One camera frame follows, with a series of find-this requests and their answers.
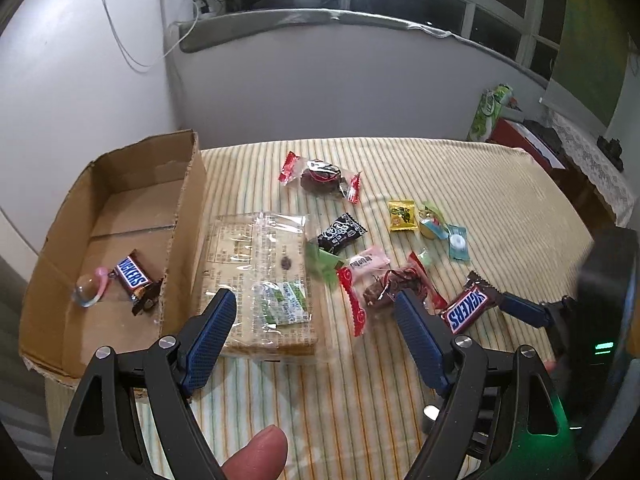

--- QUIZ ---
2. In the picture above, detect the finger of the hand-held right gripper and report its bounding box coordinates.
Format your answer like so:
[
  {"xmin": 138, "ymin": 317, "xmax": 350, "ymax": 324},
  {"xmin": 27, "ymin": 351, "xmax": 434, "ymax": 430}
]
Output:
[{"xmin": 497, "ymin": 291, "xmax": 577, "ymax": 356}]

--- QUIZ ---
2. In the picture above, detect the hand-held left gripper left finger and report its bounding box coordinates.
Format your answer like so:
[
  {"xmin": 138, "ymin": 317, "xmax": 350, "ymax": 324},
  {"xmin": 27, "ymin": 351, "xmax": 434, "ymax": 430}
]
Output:
[{"xmin": 52, "ymin": 287, "xmax": 238, "ymax": 480}]

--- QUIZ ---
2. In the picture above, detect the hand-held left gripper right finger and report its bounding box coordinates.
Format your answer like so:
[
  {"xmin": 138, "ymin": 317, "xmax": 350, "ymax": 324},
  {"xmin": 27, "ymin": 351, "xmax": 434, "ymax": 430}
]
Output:
[{"xmin": 394, "ymin": 290, "xmax": 583, "ymax": 480}]

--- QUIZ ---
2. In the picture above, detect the brown chocolate bar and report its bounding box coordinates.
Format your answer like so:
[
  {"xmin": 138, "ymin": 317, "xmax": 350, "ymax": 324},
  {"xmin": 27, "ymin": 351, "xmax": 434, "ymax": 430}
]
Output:
[
  {"xmin": 441, "ymin": 271, "xmax": 503, "ymax": 336},
  {"xmin": 113, "ymin": 249, "xmax": 154, "ymax": 302}
]

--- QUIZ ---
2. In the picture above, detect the green candy packet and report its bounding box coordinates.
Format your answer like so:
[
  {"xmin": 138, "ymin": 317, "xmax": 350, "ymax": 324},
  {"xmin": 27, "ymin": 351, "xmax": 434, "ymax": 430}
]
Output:
[{"xmin": 306, "ymin": 241, "xmax": 345, "ymax": 291}]

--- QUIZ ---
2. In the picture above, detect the cardboard box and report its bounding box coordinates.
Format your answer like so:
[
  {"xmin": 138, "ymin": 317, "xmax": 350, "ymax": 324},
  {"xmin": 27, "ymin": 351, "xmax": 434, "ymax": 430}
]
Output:
[{"xmin": 19, "ymin": 129, "xmax": 207, "ymax": 381}]

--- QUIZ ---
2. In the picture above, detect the dark candy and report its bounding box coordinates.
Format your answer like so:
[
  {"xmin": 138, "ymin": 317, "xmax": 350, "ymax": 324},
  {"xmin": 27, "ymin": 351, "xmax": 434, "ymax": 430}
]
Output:
[
  {"xmin": 130, "ymin": 280, "xmax": 164, "ymax": 317},
  {"xmin": 277, "ymin": 151, "xmax": 363, "ymax": 205}
]

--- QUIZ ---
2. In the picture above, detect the person's left hand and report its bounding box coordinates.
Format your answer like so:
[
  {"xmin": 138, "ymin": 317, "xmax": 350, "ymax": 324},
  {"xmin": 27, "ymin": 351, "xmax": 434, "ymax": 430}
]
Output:
[{"xmin": 220, "ymin": 425, "xmax": 289, "ymax": 480}]

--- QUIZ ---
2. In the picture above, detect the brown candy in red-ended wrapper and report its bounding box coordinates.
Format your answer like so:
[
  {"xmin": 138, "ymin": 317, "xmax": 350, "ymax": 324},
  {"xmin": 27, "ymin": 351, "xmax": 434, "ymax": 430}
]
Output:
[{"xmin": 336, "ymin": 252, "xmax": 448, "ymax": 337}]

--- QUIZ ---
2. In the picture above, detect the dark wrapped candy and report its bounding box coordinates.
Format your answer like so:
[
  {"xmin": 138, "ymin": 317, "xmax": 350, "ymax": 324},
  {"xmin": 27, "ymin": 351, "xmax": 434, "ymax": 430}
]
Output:
[{"xmin": 130, "ymin": 280, "xmax": 164, "ymax": 317}]

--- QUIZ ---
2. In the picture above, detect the clear wrapped cracker packet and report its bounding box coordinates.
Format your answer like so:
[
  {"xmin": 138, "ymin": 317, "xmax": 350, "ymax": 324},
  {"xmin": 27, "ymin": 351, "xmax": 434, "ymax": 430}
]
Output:
[{"xmin": 197, "ymin": 211, "xmax": 332, "ymax": 361}]

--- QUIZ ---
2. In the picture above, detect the striped blanket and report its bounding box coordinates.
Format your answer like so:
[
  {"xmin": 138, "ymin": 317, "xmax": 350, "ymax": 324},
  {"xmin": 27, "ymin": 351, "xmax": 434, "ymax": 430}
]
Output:
[{"xmin": 45, "ymin": 135, "xmax": 598, "ymax": 480}]

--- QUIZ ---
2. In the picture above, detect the pink candy packet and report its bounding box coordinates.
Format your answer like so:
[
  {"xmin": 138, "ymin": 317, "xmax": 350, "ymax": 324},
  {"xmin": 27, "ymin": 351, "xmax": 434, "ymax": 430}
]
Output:
[{"xmin": 349, "ymin": 246, "xmax": 392, "ymax": 281}]

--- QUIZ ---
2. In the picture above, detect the teal candy packet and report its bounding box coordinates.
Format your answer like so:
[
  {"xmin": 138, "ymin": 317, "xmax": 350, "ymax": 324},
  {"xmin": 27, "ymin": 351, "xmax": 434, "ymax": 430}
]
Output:
[{"xmin": 446, "ymin": 224, "xmax": 472, "ymax": 262}]

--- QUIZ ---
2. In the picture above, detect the green and yellow candy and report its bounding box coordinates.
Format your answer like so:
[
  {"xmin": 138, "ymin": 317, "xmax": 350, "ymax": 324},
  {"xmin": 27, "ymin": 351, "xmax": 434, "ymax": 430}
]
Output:
[{"xmin": 419, "ymin": 202, "xmax": 448, "ymax": 240}]

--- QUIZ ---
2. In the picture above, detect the yellow candy packet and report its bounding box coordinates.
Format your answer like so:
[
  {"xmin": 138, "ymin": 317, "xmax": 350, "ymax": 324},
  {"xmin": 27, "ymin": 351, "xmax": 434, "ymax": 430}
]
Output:
[{"xmin": 388, "ymin": 200, "xmax": 422, "ymax": 233}]

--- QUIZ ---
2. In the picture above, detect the pink and clear candy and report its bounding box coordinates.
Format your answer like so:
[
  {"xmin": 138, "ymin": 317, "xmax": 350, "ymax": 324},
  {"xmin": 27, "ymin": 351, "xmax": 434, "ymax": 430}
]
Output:
[{"xmin": 74, "ymin": 266, "xmax": 109, "ymax": 309}]

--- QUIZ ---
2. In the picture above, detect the black and white candy packet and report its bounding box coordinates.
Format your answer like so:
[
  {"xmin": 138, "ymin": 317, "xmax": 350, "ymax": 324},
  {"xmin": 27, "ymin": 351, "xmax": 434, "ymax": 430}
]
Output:
[{"xmin": 317, "ymin": 213, "xmax": 368, "ymax": 255}]

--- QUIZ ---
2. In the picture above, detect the white lace cloth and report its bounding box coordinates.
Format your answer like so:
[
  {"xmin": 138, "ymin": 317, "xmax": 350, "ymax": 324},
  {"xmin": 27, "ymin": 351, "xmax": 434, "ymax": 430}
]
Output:
[{"xmin": 541, "ymin": 109, "xmax": 637, "ymax": 227}]

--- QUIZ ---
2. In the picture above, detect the small dark object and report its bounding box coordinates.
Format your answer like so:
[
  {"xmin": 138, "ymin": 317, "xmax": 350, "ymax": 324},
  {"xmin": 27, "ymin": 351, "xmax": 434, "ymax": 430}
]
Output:
[{"xmin": 596, "ymin": 135, "xmax": 627, "ymax": 172}]

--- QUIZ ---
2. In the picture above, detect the red box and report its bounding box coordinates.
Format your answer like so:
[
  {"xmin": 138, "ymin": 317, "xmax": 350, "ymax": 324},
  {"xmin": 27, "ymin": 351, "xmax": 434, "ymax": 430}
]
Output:
[{"xmin": 486, "ymin": 118, "xmax": 568, "ymax": 170}]

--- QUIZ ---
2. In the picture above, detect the green printed bag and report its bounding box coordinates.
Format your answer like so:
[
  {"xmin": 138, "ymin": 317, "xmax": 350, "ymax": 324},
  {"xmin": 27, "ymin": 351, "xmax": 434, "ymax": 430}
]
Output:
[{"xmin": 466, "ymin": 83, "xmax": 514, "ymax": 142}]

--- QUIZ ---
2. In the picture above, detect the green hanging screen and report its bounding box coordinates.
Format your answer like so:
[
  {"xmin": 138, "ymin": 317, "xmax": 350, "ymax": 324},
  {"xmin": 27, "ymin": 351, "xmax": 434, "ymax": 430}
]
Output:
[{"xmin": 541, "ymin": 0, "xmax": 632, "ymax": 134}]

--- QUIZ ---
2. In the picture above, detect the grey window sill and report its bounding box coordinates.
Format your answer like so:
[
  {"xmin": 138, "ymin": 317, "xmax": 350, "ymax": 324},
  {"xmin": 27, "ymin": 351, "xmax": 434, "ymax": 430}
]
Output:
[{"xmin": 179, "ymin": 9, "xmax": 551, "ymax": 88}]

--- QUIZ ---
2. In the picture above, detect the white cable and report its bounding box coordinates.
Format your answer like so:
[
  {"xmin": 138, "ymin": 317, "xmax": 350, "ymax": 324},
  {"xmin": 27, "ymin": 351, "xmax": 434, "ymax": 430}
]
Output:
[{"xmin": 96, "ymin": 0, "xmax": 167, "ymax": 69}]

